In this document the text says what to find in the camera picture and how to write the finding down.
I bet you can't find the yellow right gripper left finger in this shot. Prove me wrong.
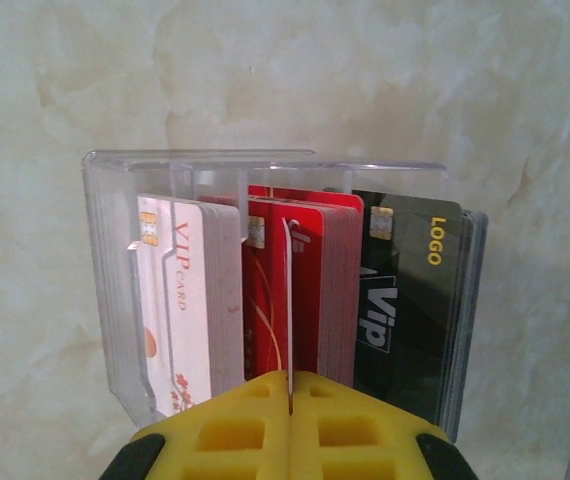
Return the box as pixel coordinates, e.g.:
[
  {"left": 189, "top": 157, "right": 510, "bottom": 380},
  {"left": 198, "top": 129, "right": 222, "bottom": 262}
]
[{"left": 98, "top": 370, "right": 292, "bottom": 480}]

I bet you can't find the red card stack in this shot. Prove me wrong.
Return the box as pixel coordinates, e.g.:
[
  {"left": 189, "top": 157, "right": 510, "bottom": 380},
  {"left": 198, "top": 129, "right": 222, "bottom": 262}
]
[{"left": 240, "top": 183, "right": 365, "bottom": 389}]

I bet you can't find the clear acrylic card stand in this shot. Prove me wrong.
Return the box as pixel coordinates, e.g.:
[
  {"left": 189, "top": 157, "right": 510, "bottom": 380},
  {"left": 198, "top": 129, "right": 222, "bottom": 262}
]
[{"left": 80, "top": 147, "right": 489, "bottom": 446}]

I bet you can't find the black VIP card stack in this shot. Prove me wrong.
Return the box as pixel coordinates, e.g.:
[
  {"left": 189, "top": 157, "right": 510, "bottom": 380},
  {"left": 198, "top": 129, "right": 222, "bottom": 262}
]
[{"left": 322, "top": 187, "right": 489, "bottom": 434}]

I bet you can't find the white VIP card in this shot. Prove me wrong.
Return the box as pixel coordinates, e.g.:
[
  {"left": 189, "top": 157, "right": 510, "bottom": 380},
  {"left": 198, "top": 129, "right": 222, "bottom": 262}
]
[{"left": 134, "top": 193, "right": 244, "bottom": 419}]

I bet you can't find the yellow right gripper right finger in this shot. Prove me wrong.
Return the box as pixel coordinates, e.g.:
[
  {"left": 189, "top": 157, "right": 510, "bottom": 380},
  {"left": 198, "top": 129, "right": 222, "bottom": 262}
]
[{"left": 292, "top": 372, "right": 479, "bottom": 480}]

